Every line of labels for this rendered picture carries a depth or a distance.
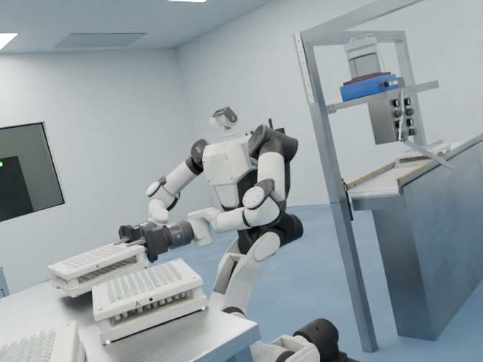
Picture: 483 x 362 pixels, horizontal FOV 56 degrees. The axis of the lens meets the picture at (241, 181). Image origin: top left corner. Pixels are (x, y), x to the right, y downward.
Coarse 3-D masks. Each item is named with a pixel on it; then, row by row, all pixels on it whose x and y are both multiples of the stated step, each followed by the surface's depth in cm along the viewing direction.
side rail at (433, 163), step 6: (474, 138) 285; (480, 138) 293; (462, 144) 269; (468, 144) 276; (450, 150) 258; (456, 150) 261; (444, 156) 248; (450, 156) 253; (432, 162) 235; (420, 168) 224; (426, 168) 229; (408, 174) 214; (414, 174) 219; (420, 174) 224; (402, 180) 209; (408, 180) 213
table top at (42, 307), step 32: (32, 288) 164; (0, 320) 133; (32, 320) 126; (64, 320) 119; (192, 320) 99; (224, 320) 94; (96, 352) 94; (128, 352) 90; (160, 352) 87; (192, 352) 84; (224, 352) 85
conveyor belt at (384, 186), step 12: (456, 144) 301; (396, 168) 263; (408, 168) 253; (432, 168) 239; (372, 180) 241; (384, 180) 233; (396, 180) 225; (360, 192) 223; (372, 192) 218; (384, 192) 214; (396, 192) 210
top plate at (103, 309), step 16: (192, 272) 109; (96, 288) 116; (112, 288) 112; (160, 288) 103; (176, 288) 102; (192, 288) 103; (96, 304) 102; (112, 304) 100; (128, 304) 98; (144, 304) 99; (96, 320) 96
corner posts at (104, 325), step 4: (196, 288) 103; (200, 288) 104; (192, 292) 104; (196, 292) 103; (200, 292) 104; (196, 296) 104; (200, 296) 104; (104, 320) 97; (108, 320) 97; (100, 324) 97; (104, 324) 97; (108, 324) 97; (100, 328) 97; (104, 328) 97; (108, 328) 97
